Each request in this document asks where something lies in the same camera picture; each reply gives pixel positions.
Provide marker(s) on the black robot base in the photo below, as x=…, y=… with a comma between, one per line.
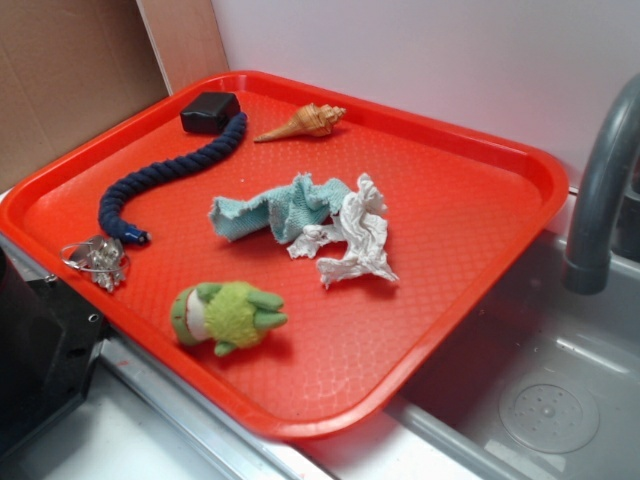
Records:
x=50, y=340

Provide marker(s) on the light blue cloth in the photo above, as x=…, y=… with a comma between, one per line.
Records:
x=284, y=210

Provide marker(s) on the red plastic tray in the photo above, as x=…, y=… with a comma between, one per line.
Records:
x=462, y=207

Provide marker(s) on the crumpled white paper towel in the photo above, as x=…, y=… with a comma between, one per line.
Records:
x=361, y=225

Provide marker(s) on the green plush frog toy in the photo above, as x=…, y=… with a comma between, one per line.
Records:
x=232, y=315

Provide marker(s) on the orange spiral seashell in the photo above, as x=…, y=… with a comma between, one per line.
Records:
x=308, y=121

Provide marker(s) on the black plastic box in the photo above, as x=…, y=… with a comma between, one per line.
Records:
x=209, y=113

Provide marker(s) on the grey plastic sink basin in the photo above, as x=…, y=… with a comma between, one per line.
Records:
x=535, y=383

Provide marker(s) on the brown cardboard panel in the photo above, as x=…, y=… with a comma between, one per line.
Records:
x=73, y=69

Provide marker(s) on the grey toy faucet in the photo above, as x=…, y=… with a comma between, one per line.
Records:
x=605, y=219

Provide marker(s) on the silver metal ring trinket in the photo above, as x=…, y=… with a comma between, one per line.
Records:
x=102, y=258

